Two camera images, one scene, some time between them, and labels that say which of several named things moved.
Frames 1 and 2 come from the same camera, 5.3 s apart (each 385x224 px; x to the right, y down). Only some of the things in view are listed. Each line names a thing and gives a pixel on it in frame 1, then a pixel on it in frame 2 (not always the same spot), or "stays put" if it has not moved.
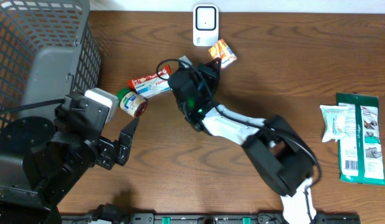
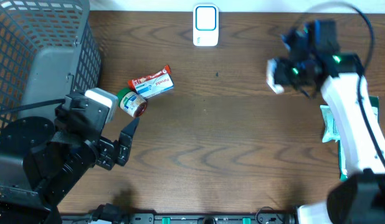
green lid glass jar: (131, 102) stays put
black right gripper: (205, 70) → (281, 73)
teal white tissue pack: (336, 125) stays put
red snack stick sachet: (165, 71) stays put
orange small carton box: (221, 50) → (271, 66)
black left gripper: (109, 154) stays put
